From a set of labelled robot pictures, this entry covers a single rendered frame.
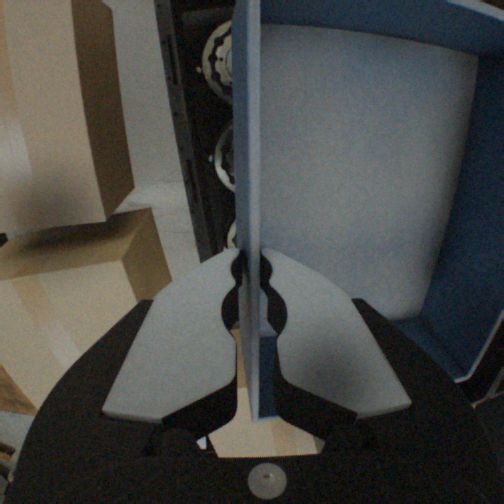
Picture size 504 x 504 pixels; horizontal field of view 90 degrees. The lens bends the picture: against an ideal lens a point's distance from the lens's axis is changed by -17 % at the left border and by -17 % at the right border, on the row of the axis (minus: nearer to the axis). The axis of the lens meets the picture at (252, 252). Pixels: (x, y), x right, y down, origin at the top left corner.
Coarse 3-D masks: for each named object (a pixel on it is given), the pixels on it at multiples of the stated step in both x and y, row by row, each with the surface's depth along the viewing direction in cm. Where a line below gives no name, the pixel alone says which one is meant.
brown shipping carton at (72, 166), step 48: (0, 0) 23; (48, 0) 24; (96, 0) 31; (0, 48) 26; (48, 48) 27; (96, 48) 33; (0, 96) 28; (48, 96) 29; (96, 96) 34; (0, 144) 31; (48, 144) 32; (96, 144) 35; (0, 192) 33; (48, 192) 35; (96, 192) 35
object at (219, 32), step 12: (228, 24) 28; (216, 36) 29; (228, 36) 29; (204, 48) 29; (216, 48) 30; (228, 48) 29; (204, 60) 30; (216, 60) 30; (204, 72) 30; (216, 72) 31; (216, 84) 31; (228, 84) 31; (228, 96) 32
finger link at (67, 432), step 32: (128, 320) 8; (96, 352) 7; (64, 384) 6; (96, 384) 6; (64, 416) 5; (96, 416) 5; (32, 448) 4; (64, 448) 4; (96, 448) 5; (128, 448) 5; (160, 448) 5; (32, 480) 4; (64, 480) 4
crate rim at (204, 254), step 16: (160, 0) 21; (160, 16) 22; (160, 32) 23; (160, 48) 23; (176, 48) 24; (176, 64) 24; (176, 80) 26; (176, 96) 25; (176, 112) 26; (176, 128) 27; (176, 144) 28; (192, 144) 28; (192, 160) 28; (192, 176) 30; (192, 192) 30; (192, 208) 31; (192, 224) 32; (208, 240) 33; (208, 256) 33
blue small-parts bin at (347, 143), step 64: (256, 0) 7; (320, 0) 9; (384, 0) 8; (448, 0) 7; (256, 64) 8; (320, 64) 14; (384, 64) 14; (448, 64) 14; (256, 128) 9; (320, 128) 15; (384, 128) 15; (448, 128) 16; (256, 192) 10; (320, 192) 17; (384, 192) 17; (448, 192) 18; (256, 256) 11; (320, 256) 19; (384, 256) 19; (448, 256) 19; (256, 320) 12; (448, 320) 19; (256, 384) 14
